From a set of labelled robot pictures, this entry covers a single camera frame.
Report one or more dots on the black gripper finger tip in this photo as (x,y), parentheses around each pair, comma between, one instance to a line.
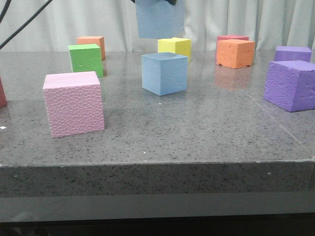
(172,2)

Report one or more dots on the textured light blue block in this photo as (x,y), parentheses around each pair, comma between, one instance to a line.
(159,19)

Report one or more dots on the smooth light blue block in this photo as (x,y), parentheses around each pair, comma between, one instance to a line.
(164,73)

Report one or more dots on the yellow foam block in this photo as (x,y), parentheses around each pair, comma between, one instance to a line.
(175,45)

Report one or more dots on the red block far right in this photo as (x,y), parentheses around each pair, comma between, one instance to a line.
(232,36)

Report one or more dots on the orange block far left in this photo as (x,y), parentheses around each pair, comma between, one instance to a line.
(98,40)

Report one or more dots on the orange block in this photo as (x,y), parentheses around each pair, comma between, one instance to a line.
(98,40)
(235,53)

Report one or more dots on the orange block right side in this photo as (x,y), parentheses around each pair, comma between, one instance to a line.
(235,53)

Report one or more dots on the green foam block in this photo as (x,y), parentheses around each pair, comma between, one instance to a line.
(86,57)

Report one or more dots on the far purple foam block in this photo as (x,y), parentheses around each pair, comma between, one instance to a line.
(287,53)

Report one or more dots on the purple foam block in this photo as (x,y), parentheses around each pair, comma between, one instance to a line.
(287,53)
(291,85)

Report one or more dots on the pink foam block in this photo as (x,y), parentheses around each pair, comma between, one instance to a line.
(73,103)

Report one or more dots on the near purple foam block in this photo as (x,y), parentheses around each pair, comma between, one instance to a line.
(291,85)

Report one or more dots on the dark red block left edge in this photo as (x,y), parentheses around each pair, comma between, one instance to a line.
(3,101)

